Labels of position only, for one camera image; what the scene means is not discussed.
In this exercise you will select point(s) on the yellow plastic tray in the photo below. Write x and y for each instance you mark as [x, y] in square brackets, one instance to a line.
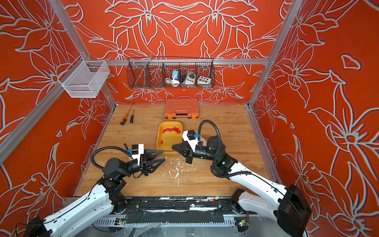
[170, 138]

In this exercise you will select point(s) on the orange handled screwdriver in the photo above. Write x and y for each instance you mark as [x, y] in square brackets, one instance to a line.
[124, 119]

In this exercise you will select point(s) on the black wire wall basket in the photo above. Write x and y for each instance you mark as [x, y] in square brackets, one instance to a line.
[156, 72]

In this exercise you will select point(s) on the orange tool case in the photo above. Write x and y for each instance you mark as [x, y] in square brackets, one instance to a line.
[182, 108]

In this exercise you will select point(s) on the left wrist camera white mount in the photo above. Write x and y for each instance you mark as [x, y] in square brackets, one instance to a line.
[136, 153]

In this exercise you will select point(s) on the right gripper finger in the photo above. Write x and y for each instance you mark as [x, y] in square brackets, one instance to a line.
[182, 146]
[182, 151]

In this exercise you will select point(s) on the blue white small box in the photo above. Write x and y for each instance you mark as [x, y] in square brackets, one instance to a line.
[175, 75]

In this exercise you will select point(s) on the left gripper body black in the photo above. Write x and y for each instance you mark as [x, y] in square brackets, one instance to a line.
[143, 161]

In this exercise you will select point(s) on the clear acrylic wall box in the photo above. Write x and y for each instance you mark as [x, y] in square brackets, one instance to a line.
[85, 80]

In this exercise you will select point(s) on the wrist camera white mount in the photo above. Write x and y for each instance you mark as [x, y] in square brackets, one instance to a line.
[136, 153]
[192, 138]

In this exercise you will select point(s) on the black handled screwdriver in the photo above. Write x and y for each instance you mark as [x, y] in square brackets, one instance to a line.
[132, 118]

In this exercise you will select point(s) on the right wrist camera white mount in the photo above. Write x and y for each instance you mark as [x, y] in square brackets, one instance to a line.
[192, 138]

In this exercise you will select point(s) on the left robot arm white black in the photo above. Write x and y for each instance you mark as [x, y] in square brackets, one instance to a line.
[105, 196]

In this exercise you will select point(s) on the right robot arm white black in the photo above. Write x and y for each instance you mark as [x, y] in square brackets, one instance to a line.
[286, 205]

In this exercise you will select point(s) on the white button box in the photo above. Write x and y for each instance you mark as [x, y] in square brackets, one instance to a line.
[203, 81]

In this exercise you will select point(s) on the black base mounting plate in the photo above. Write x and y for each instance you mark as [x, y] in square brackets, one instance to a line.
[178, 211]

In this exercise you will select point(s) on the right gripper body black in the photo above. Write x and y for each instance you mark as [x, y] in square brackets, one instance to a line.
[191, 156]

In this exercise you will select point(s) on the red sleeves pile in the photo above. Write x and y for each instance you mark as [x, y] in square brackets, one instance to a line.
[172, 129]

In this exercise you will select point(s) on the white round dial device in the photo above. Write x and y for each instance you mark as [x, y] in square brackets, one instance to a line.
[190, 79]

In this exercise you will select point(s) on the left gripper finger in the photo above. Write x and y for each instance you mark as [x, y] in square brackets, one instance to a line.
[153, 154]
[153, 165]

